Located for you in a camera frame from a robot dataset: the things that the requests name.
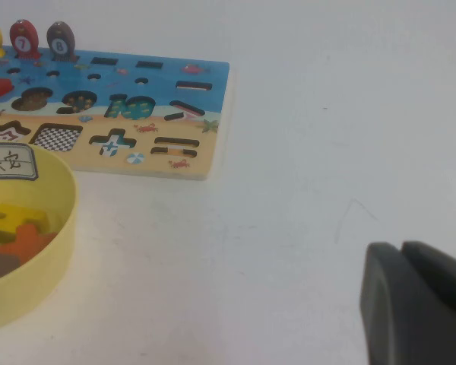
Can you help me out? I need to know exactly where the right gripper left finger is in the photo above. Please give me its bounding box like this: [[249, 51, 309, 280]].
[[359, 242, 456, 365]]

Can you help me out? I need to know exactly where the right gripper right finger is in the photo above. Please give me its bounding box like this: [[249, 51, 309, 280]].
[[401, 240, 456, 316]]

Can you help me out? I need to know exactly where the brown fish piece number eight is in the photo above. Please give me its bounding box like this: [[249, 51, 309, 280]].
[[46, 21, 80, 62]]

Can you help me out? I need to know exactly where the colourful wooden puzzle board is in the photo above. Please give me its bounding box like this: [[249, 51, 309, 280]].
[[0, 45, 231, 182]]

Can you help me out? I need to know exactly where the yellow plastic bowl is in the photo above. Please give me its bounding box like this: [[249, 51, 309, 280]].
[[0, 141, 79, 335]]

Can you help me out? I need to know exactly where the orange star piece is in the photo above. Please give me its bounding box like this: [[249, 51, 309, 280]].
[[0, 223, 58, 264]]

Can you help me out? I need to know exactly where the yellow equals sign piece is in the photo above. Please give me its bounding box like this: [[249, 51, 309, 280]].
[[0, 203, 50, 244]]

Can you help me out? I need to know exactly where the red fish piece number seven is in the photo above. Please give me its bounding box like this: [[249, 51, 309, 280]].
[[9, 19, 41, 60]]

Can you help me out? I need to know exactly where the white label reading 其它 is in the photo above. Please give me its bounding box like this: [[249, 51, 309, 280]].
[[0, 142, 39, 182]]

